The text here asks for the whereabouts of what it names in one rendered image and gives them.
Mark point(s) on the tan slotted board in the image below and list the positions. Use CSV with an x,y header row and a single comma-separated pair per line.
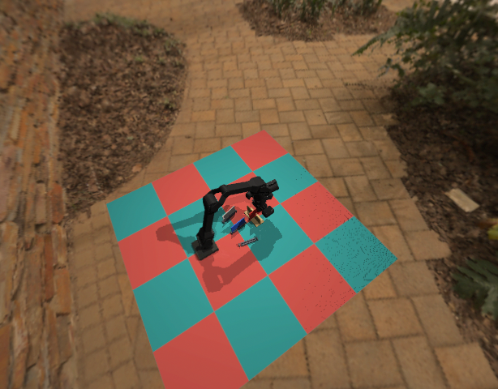
x,y
255,220

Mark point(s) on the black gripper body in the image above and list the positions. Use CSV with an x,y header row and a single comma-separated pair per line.
x,y
267,211

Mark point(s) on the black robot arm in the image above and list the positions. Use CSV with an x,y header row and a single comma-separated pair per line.
x,y
258,189

